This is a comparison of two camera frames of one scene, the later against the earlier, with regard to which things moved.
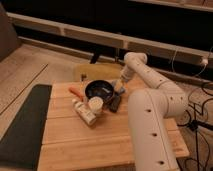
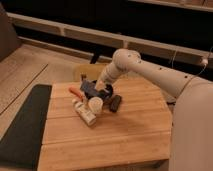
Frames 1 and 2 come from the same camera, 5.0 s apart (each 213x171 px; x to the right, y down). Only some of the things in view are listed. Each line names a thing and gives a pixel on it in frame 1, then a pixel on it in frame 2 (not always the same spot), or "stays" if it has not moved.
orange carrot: x=76 y=92 stays
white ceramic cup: x=96 y=104 stays
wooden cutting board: x=72 y=144 stays
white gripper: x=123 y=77 -> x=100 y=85
